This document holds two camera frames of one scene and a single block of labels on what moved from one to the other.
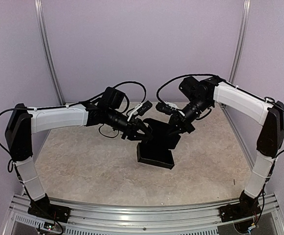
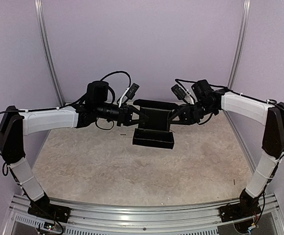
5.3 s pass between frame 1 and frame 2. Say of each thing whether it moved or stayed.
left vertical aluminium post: stayed
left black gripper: moved
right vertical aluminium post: stayed
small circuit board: stayed
